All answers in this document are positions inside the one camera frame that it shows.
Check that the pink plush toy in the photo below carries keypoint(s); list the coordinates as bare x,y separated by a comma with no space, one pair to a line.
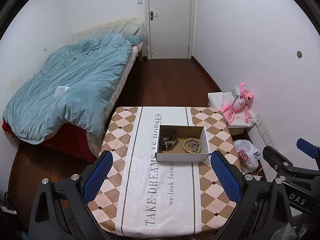
238,103

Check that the checked printed tablecloth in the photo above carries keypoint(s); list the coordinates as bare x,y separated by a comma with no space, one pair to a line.
140,180

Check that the white carton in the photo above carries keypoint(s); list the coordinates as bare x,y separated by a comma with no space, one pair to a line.
238,123

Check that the row of wall sockets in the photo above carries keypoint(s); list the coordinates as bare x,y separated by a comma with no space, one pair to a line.
265,132

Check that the bed with red base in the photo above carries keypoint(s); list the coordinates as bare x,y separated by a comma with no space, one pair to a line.
67,142

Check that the white pillow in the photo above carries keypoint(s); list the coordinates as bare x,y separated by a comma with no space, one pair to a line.
112,27

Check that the black smart band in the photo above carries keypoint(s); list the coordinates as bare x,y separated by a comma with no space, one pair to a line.
172,135

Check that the white paper sheet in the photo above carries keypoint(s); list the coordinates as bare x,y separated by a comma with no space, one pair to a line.
61,91

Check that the white door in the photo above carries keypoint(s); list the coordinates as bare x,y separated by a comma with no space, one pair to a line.
170,17

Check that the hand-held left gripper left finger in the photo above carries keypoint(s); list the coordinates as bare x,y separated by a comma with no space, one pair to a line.
97,173

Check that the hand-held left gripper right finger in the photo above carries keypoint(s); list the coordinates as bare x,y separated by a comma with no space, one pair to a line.
226,177

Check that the white plastic bag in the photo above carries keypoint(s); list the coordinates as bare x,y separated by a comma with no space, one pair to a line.
246,155

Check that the white cardboard box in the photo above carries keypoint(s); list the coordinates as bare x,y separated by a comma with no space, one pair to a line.
180,157

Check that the light blue duvet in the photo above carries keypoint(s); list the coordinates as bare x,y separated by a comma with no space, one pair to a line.
75,80

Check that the round wall hole cover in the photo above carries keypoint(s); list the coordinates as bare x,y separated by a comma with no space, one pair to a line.
299,54

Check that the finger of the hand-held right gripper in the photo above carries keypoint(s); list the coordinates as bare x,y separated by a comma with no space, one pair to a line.
277,160
308,148

